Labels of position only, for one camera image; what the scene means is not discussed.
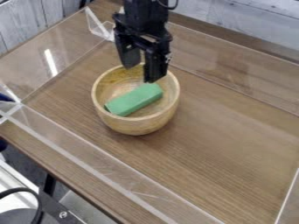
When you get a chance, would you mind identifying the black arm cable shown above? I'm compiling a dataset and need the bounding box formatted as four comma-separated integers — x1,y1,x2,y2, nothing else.
156,0,180,11

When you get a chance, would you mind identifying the black table leg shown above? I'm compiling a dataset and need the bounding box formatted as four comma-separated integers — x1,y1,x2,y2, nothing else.
42,174,55,196

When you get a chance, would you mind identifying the brown wooden bowl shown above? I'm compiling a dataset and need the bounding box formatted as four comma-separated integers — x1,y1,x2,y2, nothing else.
90,65,180,136

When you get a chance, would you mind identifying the green rectangular block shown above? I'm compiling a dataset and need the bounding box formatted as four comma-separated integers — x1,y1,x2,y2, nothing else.
104,83,164,116

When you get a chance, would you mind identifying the clear acrylic corner bracket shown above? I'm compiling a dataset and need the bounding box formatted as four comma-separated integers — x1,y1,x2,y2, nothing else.
84,7,114,42

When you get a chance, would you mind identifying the clear acrylic tray wall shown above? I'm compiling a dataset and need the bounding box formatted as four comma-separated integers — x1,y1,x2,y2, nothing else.
0,9,299,224

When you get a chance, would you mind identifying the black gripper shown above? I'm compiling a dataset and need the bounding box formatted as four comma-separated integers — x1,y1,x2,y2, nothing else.
112,0,173,83

